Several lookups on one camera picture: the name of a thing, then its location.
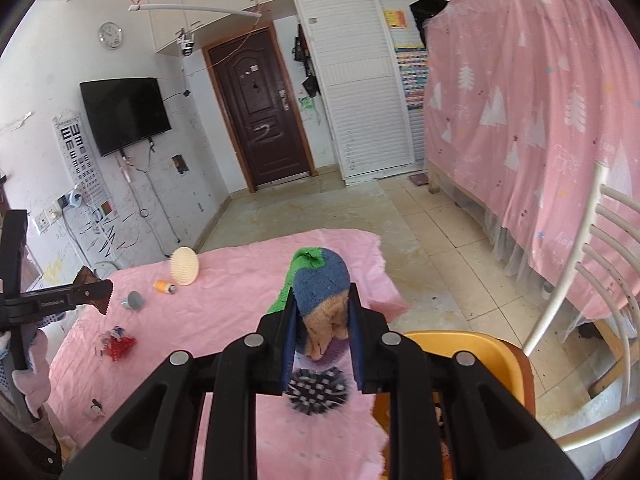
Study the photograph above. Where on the pink table cloth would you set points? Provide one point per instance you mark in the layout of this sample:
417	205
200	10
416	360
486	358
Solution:
235	287

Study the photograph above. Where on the colourful wall chart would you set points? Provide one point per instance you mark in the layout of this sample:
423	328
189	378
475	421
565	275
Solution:
412	62

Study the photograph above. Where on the colourful stuffed sock toy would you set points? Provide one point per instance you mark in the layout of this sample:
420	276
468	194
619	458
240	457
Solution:
319	281

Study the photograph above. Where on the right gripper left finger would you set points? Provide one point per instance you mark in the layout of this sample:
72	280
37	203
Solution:
154	434

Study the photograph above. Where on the red plastic trash bits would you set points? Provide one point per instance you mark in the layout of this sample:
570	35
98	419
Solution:
116	343

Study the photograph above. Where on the dark brown door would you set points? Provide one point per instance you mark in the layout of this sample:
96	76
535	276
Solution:
256	98

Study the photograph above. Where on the white wall clock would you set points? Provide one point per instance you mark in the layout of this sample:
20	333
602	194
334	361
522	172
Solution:
110	35

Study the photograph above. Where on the white louvred wardrobe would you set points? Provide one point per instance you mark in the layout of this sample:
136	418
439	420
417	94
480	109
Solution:
352	44

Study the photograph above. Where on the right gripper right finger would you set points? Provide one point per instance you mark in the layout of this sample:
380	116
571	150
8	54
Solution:
448	414

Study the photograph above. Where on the black wall television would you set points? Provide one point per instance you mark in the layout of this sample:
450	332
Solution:
123	111

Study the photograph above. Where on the white security camera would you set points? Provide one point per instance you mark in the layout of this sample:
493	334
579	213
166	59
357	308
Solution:
185	41

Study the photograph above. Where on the black white spiky ball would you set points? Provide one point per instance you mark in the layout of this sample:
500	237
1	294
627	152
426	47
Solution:
314	392

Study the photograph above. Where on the white metal chair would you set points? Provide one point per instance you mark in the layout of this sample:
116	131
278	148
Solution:
587	260

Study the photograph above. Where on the eye chart poster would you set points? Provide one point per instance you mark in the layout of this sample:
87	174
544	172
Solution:
89	185

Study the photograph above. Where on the pink tree-print bed curtain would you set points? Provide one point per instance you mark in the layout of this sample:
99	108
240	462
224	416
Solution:
524	98

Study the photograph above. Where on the orange thread spool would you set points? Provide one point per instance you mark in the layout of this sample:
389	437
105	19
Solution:
165	287

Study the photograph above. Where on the cream round scalp brush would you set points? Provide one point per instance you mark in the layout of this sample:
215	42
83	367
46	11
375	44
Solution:
184	266

